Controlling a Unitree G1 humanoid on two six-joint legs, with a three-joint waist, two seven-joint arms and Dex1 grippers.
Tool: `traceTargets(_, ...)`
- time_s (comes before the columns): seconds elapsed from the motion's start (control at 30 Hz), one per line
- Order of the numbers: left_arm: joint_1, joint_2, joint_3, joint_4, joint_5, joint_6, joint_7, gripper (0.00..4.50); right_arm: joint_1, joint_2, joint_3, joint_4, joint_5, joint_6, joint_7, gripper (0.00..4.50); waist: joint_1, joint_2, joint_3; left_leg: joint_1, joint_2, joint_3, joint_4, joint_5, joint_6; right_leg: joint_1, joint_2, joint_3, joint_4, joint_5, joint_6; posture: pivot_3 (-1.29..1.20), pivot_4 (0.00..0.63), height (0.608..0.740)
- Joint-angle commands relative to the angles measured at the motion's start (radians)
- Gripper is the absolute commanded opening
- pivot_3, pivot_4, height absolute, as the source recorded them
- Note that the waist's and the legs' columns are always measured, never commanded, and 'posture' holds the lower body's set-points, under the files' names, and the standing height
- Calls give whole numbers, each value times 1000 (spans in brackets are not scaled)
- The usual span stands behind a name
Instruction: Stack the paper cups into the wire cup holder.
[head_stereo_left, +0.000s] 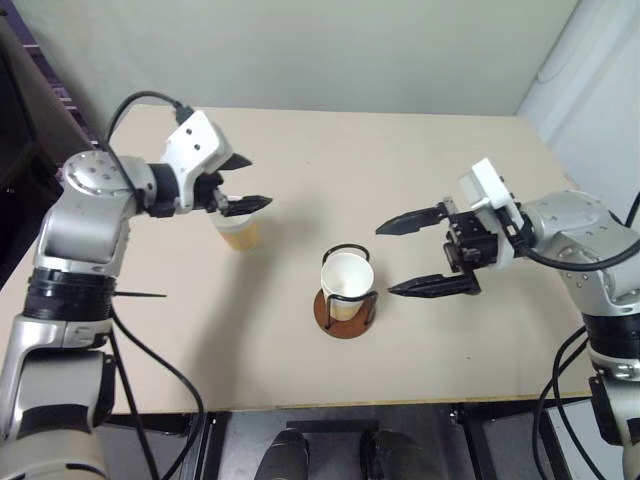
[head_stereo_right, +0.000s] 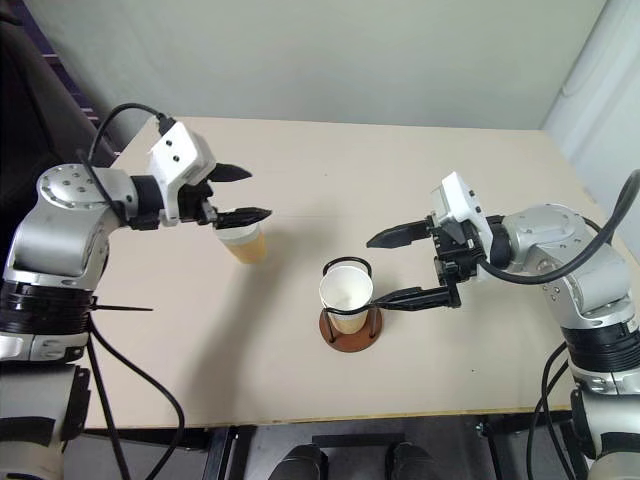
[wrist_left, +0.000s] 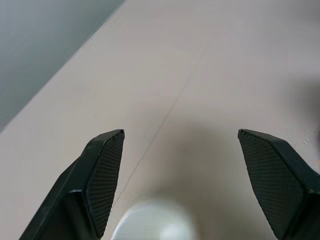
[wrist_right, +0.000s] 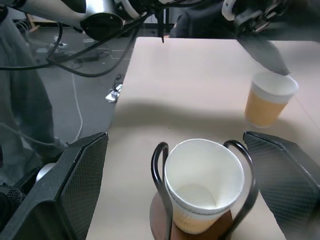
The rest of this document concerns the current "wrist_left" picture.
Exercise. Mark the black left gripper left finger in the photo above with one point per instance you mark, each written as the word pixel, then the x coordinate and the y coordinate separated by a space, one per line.
pixel 82 190

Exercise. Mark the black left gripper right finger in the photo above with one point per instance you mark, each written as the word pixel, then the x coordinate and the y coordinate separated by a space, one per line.
pixel 280 185

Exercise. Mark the white paper cup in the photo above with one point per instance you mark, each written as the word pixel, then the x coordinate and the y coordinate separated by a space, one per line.
pixel 155 222

